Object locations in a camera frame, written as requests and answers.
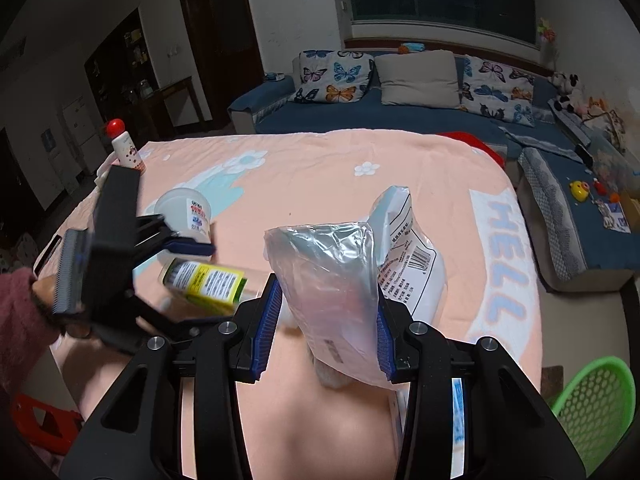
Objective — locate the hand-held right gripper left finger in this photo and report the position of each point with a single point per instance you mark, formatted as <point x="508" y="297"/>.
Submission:
<point x="267" y="325"/>

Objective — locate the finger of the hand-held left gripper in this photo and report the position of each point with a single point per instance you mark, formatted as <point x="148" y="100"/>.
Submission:
<point x="192" y="248"/>
<point x="172" y="322"/>

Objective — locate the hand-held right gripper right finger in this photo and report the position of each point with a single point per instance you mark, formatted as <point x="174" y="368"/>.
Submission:
<point x="385" y="340"/>

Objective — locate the yellow label bottle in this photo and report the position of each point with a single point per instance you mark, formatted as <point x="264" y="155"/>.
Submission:
<point x="210" y="280"/>

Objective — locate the white plastic jar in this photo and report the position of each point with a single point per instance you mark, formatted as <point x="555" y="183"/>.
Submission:
<point x="180" y="210"/>

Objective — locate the silver plastic bag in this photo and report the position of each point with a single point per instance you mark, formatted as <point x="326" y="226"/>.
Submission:
<point x="330" y="280"/>

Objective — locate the green plastic basket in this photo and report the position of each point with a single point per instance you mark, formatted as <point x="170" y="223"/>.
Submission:
<point x="595" y="410"/>

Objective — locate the person's left hand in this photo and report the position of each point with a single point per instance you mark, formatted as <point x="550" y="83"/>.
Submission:
<point x="42" y="295"/>

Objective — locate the small white box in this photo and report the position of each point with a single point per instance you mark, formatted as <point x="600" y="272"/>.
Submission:
<point x="106" y="172"/>

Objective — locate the white bottle red cap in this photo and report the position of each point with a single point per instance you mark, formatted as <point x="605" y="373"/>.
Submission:
<point x="127" y="150"/>

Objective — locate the white drawer cabinet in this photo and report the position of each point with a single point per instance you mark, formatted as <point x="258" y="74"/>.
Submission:
<point x="82" y="135"/>

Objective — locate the wooden side table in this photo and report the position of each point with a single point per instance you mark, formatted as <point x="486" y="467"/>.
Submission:
<point x="175" y="102"/>

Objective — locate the pink printed blanket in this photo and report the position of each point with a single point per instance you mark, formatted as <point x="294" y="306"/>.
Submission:
<point x="325" y="170"/>

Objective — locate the red plastic stool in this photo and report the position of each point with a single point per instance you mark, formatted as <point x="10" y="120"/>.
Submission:
<point x="480" y="147"/>
<point x="45" y="425"/>

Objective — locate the dark display cabinet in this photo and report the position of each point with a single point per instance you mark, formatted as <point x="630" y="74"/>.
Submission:
<point x="122" y="70"/>

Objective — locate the dark wooden door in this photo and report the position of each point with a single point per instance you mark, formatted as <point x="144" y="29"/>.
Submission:
<point x="220" y="45"/>

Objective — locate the grey quilted cushion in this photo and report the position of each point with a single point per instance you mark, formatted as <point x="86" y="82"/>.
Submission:
<point x="555" y="210"/>

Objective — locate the butterfly print pillow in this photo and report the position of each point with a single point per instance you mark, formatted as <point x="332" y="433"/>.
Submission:
<point x="500" y="90"/>
<point x="332" y="77"/>

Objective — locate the blue sofa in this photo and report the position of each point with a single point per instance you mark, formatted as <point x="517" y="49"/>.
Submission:
<point x="425" y="115"/>

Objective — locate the yellow toy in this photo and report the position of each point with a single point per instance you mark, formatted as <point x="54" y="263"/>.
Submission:
<point x="580" y="191"/>

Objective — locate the picture book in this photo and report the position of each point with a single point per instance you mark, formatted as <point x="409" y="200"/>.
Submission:
<point x="616" y="217"/>

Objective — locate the grey pillow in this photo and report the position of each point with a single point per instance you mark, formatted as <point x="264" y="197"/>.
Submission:
<point x="417" y="80"/>

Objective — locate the clear storage box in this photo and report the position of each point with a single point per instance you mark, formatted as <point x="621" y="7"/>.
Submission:
<point x="617" y="165"/>

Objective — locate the black white plush toy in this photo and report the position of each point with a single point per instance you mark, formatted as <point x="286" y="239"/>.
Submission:
<point x="565" y="90"/>

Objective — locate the artificial flower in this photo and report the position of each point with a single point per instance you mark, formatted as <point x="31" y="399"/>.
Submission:
<point x="546" y="30"/>

